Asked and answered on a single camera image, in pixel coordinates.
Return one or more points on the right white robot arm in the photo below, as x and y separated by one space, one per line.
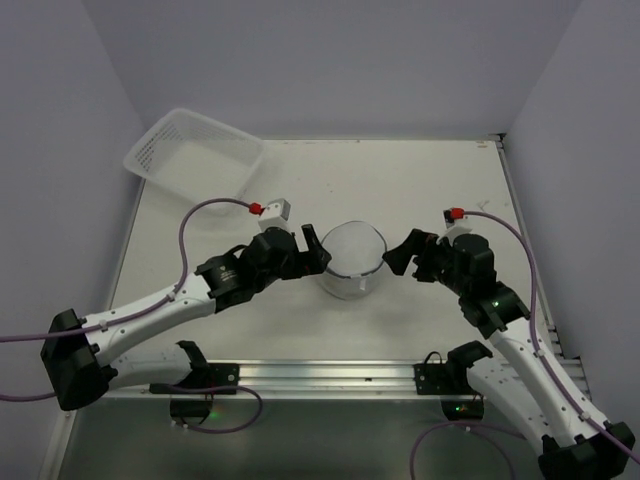
512 367

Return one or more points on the white plastic basket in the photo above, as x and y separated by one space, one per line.
196 158

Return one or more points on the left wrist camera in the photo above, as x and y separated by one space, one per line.
274 215

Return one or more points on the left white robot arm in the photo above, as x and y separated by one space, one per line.
87 357

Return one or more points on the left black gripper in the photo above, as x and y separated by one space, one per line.
298 257

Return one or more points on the aluminium mounting rail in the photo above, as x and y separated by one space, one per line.
372 377

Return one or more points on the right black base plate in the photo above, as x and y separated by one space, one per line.
436 376

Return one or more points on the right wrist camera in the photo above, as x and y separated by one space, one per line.
456 223

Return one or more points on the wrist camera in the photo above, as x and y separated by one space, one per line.
456 223
274 215

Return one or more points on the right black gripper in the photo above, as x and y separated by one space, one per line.
423 258

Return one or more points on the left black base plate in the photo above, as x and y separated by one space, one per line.
220 378

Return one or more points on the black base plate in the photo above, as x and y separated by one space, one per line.
220 378
436 376

